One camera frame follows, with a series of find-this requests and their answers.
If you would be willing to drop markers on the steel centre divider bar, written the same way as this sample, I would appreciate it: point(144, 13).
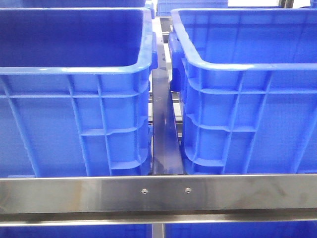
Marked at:
point(166, 151)

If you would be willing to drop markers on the large blue crate left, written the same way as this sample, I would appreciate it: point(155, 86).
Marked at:
point(74, 91)

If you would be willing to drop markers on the large blue crate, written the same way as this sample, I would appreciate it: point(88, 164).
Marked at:
point(247, 79)
point(74, 91)

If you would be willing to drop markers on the large blue crate right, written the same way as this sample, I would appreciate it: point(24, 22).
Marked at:
point(247, 79)

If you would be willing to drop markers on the blue crate rear right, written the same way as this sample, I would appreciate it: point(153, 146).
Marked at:
point(164, 7)

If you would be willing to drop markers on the blue crate lower left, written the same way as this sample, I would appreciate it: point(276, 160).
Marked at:
point(98, 231)

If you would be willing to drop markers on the blue crate rear left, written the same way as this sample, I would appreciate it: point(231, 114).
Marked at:
point(86, 3)

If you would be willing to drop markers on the blue crate lower right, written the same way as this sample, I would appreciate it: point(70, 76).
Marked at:
point(300, 229)

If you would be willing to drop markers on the stainless steel front rail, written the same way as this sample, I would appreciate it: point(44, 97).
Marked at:
point(157, 199)

